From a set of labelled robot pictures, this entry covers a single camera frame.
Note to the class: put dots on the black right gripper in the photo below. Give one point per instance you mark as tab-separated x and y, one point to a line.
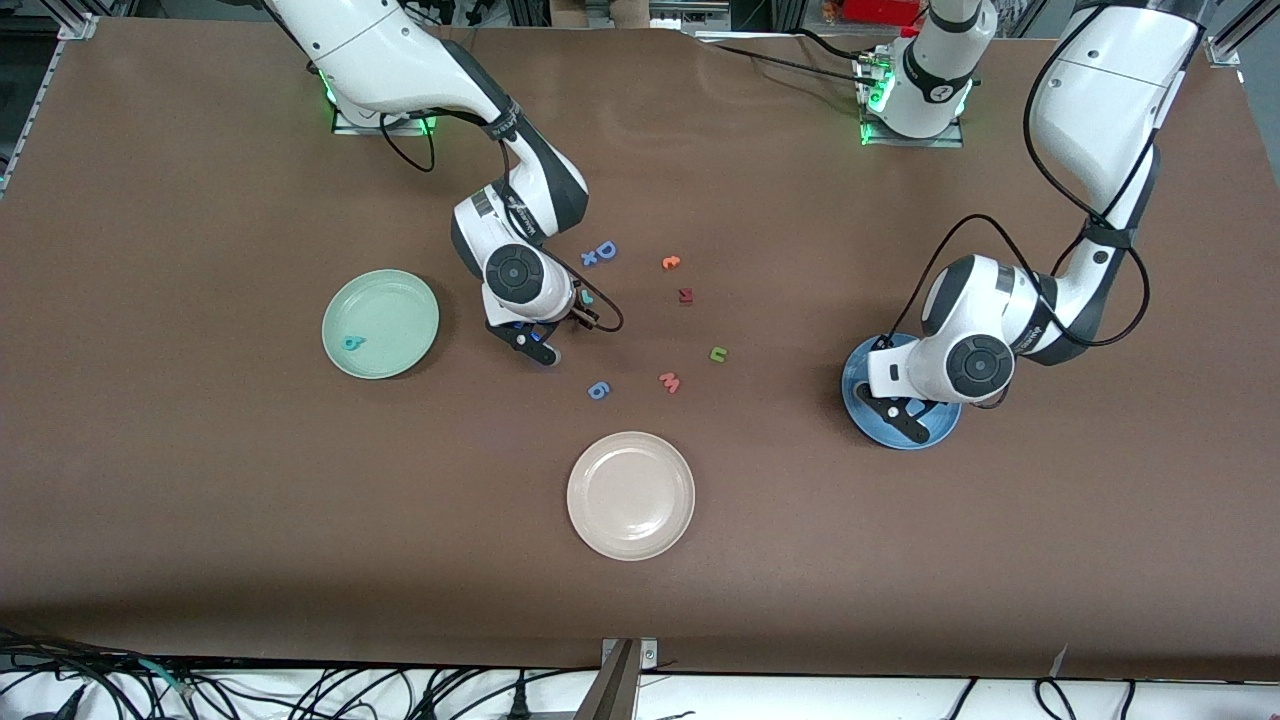
571	309

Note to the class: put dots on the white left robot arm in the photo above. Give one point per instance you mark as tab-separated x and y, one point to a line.
975	365

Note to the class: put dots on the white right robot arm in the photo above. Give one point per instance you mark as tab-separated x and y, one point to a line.
515	270

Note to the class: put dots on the blue foam letter D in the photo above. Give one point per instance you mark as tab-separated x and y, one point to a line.
612	251

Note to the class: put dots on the blue foam digit 6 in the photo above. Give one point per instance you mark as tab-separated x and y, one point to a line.
598	390

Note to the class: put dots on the pink foam letter w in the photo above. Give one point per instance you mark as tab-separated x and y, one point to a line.
670	384

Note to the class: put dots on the beige plate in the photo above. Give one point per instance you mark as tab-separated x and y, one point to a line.
630	496

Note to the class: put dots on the pale green plate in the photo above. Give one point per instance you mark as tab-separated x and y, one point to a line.
390	310

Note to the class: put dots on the blue plate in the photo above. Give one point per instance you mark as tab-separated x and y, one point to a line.
853	390

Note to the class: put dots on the red box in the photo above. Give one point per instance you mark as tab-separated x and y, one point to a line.
880	10

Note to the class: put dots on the white tape scrap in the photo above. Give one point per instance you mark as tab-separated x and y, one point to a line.
1059	660

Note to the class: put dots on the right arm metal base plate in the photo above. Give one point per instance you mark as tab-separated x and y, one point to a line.
425	127

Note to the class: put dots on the grey metal frame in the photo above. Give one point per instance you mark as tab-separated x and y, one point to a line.
690	18

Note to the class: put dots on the grey metal bracket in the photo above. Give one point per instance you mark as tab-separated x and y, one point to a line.
650	655

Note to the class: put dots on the dark metal post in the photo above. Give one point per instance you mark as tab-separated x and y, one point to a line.
610	695

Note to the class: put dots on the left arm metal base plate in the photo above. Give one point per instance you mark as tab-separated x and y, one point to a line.
955	138

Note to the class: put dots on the aluminium frame rail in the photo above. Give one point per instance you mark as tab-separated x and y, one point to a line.
1225	45
78	25

